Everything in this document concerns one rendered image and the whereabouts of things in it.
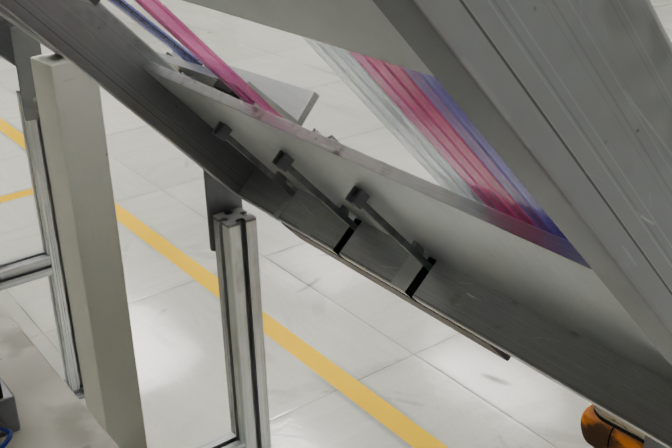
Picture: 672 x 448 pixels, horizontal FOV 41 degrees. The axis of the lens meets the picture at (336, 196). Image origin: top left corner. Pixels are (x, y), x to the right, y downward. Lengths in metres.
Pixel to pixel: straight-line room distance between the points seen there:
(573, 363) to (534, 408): 1.14
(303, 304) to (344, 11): 1.82
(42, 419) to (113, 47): 0.36
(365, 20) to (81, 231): 0.87
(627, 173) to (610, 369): 0.42
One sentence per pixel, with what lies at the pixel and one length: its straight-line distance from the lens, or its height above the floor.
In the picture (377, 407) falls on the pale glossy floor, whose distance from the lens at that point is 1.84.
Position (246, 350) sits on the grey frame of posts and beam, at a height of 0.46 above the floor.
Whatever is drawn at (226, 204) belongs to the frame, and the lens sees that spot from 1.12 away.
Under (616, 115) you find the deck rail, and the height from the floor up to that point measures 1.00.
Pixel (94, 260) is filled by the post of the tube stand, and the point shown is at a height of 0.55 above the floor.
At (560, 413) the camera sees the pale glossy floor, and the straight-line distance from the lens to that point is 1.86.
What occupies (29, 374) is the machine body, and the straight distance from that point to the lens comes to 0.90.
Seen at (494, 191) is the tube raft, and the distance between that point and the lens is 0.54.
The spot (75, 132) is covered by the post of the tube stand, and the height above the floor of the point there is 0.73.
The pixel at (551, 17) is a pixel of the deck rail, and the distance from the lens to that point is 0.26.
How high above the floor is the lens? 1.09
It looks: 23 degrees down
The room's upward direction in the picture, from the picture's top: 2 degrees counter-clockwise
